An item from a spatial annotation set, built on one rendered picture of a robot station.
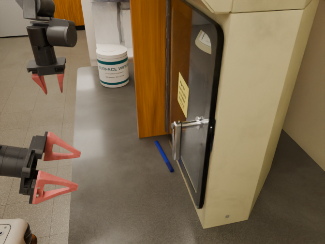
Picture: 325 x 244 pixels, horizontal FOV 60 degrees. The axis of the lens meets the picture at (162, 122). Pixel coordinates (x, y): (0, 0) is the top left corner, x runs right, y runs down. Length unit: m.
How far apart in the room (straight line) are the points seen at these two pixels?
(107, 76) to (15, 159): 0.73
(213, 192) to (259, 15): 0.35
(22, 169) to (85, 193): 0.24
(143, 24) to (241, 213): 0.52
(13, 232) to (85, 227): 0.97
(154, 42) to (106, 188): 0.41
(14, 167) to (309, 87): 0.82
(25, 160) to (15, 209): 1.59
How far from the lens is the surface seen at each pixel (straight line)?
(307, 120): 0.99
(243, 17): 0.43
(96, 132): 0.97
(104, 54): 1.20
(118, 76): 1.22
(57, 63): 0.88
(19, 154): 0.59
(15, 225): 1.68
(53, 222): 1.98
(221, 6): 0.41
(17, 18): 5.53
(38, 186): 0.55
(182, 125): 0.53
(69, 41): 0.81
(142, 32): 0.77
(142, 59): 0.80
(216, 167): 0.55
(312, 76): 0.96
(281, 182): 0.84
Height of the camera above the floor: 1.50
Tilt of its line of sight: 34 degrees down
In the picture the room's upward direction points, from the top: straight up
